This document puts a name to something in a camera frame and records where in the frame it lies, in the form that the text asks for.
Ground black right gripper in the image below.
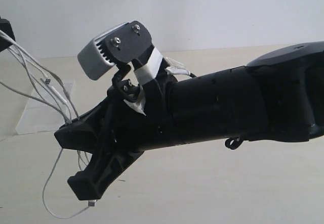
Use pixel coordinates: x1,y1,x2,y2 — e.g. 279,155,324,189
54,77,177,201

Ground white wired earphones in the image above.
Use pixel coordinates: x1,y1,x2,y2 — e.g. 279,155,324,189
0,30,98,219

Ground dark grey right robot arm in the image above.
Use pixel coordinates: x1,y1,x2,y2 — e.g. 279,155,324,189
54,41,323,201

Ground clear plastic storage box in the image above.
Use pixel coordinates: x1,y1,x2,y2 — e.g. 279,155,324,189
16,83,75,135

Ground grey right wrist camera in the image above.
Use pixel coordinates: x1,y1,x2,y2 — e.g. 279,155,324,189
77,21,152,80

